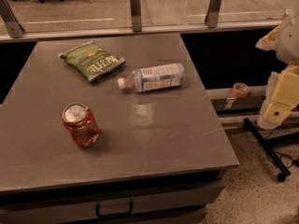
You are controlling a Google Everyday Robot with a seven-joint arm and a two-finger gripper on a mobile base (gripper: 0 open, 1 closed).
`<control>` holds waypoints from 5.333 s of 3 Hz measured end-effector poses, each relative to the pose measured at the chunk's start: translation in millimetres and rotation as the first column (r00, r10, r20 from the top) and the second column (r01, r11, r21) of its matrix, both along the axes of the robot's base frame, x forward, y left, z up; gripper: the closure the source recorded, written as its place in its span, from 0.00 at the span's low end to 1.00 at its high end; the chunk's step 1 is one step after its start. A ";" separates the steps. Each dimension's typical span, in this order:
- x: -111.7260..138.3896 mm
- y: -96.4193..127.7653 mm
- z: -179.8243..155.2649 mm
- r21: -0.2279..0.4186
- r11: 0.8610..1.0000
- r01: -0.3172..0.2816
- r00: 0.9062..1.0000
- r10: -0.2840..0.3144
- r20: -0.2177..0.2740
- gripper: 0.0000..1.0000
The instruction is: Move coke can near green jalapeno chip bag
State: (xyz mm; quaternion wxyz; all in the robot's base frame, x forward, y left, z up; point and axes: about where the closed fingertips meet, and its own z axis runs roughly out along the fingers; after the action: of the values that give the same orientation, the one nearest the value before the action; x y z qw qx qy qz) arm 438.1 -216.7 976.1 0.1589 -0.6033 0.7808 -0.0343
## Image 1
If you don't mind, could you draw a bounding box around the right metal glass bracket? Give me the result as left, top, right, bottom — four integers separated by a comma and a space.
205, 0, 222, 28

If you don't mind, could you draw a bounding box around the green jalapeno chip bag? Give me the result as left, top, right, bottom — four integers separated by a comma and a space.
59, 41, 125, 83

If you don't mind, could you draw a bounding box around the middle metal glass bracket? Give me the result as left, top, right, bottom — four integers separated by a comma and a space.
130, 0, 142, 32

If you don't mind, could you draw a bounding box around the metal glass bracket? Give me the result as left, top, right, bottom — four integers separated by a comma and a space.
205, 0, 222, 28
0, 0, 24, 38
130, 0, 142, 32

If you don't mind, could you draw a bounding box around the orange tape roll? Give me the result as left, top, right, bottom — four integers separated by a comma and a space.
232, 82, 250, 98

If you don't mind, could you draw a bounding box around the black cable on floor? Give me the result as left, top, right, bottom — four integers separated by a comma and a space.
263, 129, 299, 170

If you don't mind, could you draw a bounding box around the left metal glass bracket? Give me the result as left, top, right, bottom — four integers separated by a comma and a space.
0, 0, 24, 38

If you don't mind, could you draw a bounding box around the grey drawer with black handle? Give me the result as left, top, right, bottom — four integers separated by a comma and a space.
0, 180, 224, 224

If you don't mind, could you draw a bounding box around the black wheeled stand leg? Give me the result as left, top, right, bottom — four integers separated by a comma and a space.
243, 118, 299, 182

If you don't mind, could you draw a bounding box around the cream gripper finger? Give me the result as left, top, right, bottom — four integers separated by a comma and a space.
255, 26, 279, 51
257, 65, 299, 130

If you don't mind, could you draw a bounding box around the red coke can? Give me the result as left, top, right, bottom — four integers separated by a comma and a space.
62, 104, 100, 148

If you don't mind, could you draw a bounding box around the clear plastic water bottle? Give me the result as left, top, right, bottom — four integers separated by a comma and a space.
118, 63, 185, 92

